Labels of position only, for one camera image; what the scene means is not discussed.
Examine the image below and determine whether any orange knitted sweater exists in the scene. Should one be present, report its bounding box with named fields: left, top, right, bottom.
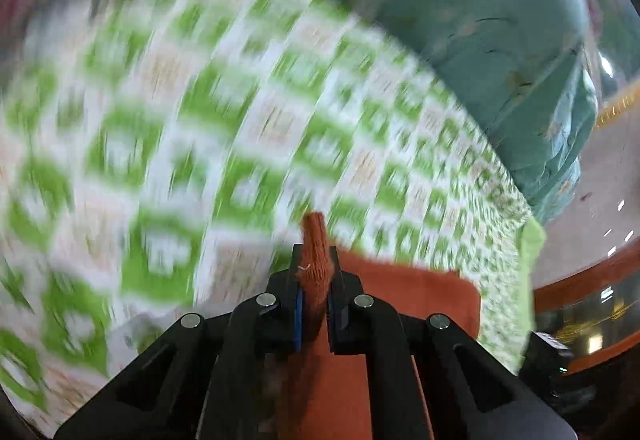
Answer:
left=273, top=212, right=480, bottom=439

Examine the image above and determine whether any green white patterned bedsheet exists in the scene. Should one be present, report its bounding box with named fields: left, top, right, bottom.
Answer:
left=1, top=0, right=533, bottom=434

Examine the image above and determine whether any teal floral blanket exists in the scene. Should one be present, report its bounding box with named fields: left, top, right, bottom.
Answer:
left=346, top=0, right=597, bottom=223

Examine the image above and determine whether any gold framed mirror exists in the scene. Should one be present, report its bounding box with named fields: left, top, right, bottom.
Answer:
left=586, top=0, right=639, bottom=127

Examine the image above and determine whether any black camera box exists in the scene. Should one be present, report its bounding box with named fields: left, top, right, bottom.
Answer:
left=518, top=332, right=574, bottom=408

